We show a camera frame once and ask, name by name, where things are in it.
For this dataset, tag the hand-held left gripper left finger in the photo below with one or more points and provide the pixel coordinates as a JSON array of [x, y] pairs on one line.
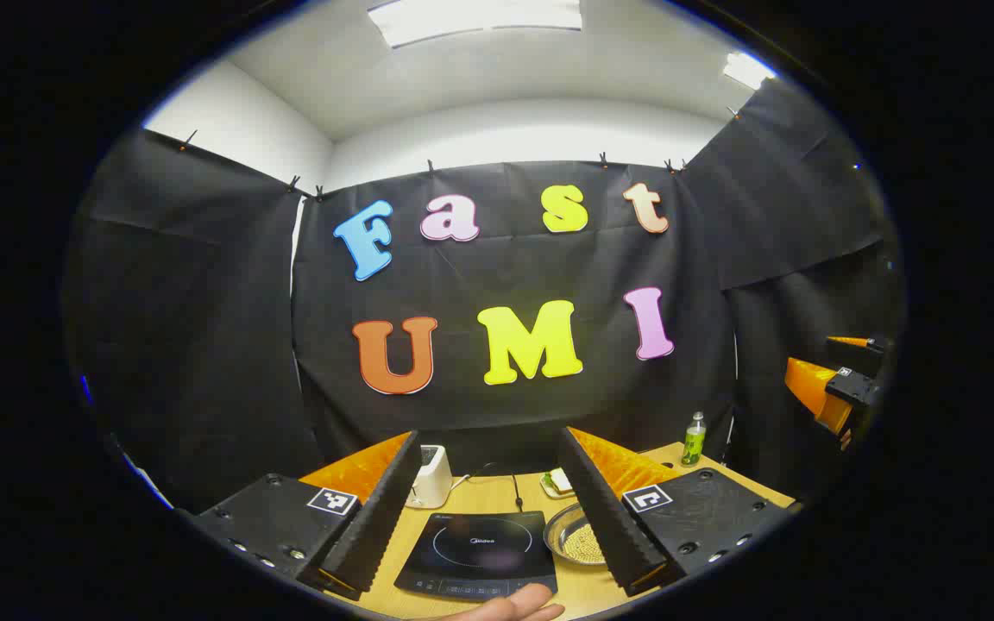
[[376, 526]]

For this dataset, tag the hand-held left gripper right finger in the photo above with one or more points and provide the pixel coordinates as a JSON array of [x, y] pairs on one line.
[[605, 526]]

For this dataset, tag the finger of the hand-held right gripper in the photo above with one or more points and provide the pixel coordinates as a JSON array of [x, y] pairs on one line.
[[858, 354], [851, 390]]

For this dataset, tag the black induction cooktop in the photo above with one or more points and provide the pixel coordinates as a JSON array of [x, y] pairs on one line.
[[480, 543]]

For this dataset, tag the heap of pale soybeans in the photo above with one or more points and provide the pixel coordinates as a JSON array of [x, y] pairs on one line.
[[585, 543]]

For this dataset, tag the small pale rectangular plate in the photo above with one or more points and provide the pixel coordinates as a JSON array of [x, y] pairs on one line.
[[551, 494]]

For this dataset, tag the sandwich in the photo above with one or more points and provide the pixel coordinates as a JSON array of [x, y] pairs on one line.
[[559, 480]]

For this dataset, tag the white kitchen appliance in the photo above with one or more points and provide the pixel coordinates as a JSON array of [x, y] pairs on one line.
[[433, 479]]

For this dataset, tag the green plastic bottle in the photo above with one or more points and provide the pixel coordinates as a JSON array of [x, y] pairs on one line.
[[693, 444]]

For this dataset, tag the black backdrop cloth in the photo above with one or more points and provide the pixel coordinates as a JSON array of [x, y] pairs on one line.
[[204, 345]]

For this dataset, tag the small ceiling light panel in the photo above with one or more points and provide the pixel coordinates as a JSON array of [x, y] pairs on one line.
[[747, 71]]

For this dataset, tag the large ceiling light panel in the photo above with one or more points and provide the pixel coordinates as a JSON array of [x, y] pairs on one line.
[[471, 19]]

